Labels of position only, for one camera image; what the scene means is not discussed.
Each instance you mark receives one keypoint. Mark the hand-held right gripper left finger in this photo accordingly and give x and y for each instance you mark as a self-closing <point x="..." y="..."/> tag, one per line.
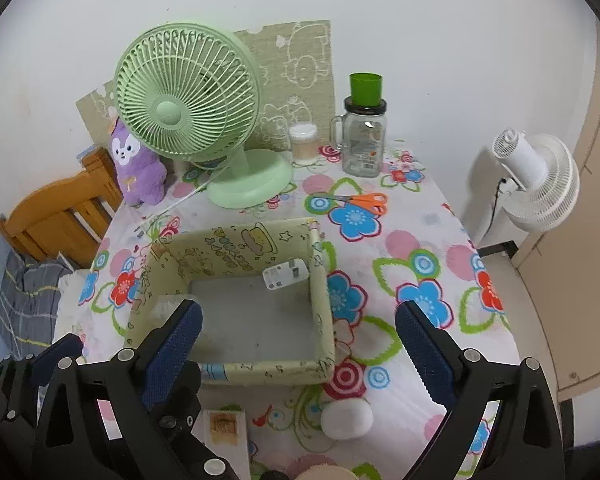
<point x="175" y="355"/>

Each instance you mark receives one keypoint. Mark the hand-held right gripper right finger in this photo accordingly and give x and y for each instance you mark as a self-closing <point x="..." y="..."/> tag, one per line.
<point x="425" y="350"/>

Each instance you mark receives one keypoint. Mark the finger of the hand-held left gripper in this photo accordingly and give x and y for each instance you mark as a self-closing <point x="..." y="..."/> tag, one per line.
<point x="10" y="410"/>
<point x="52" y="349"/>

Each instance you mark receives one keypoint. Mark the yellow printed storage box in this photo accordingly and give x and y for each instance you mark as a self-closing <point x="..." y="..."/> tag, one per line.
<point x="240" y="255"/>

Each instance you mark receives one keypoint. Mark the white tissue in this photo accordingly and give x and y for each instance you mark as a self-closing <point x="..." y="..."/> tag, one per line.
<point x="165" y="308"/>

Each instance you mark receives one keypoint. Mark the grey plaid pillow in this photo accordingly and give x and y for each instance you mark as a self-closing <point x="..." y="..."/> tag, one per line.
<point x="30" y="300"/>

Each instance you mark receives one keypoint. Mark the white box with brown label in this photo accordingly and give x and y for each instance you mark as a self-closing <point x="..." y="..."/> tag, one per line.
<point x="222" y="427"/>

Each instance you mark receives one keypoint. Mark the white oval object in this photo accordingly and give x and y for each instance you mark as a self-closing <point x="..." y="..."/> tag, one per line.
<point x="347" y="420"/>

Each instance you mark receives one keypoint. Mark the floral tablecloth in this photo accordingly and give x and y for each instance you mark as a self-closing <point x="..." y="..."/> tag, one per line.
<point x="420" y="230"/>

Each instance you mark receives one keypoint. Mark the wooden bed headboard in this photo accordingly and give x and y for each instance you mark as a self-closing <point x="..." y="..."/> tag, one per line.
<point x="45" y="220"/>

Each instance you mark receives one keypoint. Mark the white charger plug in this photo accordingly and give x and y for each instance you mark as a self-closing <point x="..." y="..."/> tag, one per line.
<point x="280" y="276"/>

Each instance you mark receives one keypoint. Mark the black round object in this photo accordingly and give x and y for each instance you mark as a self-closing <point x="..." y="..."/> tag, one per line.
<point x="274" y="476"/>

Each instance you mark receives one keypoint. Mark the beige round lid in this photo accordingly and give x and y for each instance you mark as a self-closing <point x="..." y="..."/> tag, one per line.
<point x="327" y="474"/>

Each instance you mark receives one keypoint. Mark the orange scissors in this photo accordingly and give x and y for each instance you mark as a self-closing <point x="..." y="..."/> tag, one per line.
<point x="370" y="201"/>

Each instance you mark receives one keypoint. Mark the beige wooden door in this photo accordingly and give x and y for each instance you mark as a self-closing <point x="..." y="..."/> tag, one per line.
<point x="590" y="260"/>

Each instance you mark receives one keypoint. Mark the purple plush toy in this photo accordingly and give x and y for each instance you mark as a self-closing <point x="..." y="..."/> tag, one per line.
<point x="137" y="170"/>

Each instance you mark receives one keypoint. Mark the white standing fan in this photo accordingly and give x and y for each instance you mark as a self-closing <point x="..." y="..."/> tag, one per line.
<point x="545" y="180"/>

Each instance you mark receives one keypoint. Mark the glass mug jar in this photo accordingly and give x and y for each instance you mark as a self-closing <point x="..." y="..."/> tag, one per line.
<point x="362" y="145"/>

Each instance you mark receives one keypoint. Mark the cotton swab jar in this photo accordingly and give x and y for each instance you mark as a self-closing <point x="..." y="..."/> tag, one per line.
<point x="303" y="147"/>

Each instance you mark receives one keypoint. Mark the green desk fan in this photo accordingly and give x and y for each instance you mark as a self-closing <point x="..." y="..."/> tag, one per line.
<point x="170" y="112"/>

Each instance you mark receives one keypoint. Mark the green plastic cup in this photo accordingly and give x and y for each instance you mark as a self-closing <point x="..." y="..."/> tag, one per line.
<point x="366" y="89"/>

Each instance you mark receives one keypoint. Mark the beige printed wall mat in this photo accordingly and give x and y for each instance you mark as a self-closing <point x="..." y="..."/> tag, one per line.
<point x="300" y="60"/>

